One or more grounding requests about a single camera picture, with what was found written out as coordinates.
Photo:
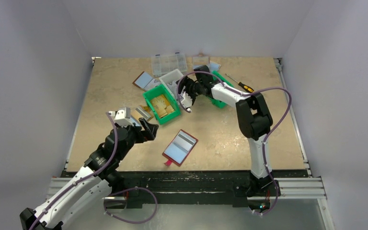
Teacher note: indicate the silver VIP card stack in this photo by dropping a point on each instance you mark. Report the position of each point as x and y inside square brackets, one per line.
[173, 86]

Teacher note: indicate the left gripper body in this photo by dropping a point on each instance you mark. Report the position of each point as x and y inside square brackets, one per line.
[135, 136]

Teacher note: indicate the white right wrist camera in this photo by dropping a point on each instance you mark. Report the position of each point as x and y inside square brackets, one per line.
[186, 101]

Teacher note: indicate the clear compartment organizer box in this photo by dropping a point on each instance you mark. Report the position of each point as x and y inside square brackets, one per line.
[163, 64]

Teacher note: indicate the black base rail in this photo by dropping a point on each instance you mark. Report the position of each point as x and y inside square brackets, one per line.
[236, 188]

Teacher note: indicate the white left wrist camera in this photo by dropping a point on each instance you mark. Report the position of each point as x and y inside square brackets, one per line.
[123, 117]

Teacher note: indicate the green bin with gold cards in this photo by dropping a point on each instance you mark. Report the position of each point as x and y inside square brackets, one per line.
[161, 89]

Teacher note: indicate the green bin with black cards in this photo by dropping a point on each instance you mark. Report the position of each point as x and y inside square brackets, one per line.
[221, 96]

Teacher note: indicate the tan open card holder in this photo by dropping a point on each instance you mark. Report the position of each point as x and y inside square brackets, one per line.
[141, 112]

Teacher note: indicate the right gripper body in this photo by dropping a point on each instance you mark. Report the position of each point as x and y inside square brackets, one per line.
[189, 93]

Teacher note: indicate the white plastic bin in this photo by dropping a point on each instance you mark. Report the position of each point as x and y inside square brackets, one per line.
[169, 80]

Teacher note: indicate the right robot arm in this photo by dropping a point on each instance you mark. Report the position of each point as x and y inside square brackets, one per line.
[253, 116]

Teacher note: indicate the aluminium frame rail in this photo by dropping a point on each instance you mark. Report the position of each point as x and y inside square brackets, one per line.
[301, 188]

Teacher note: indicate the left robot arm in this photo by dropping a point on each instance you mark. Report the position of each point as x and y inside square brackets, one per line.
[96, 179]

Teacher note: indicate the red card holder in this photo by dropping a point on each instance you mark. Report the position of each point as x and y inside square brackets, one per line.
[179, 148]

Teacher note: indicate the yellow black screwdriver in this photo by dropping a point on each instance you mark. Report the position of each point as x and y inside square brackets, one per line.
[242, 85]

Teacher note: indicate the brown open card holder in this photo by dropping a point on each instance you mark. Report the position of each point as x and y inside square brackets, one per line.
[146, 82]

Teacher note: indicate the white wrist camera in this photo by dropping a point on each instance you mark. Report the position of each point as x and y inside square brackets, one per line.
[123, 117]
[186, 101]

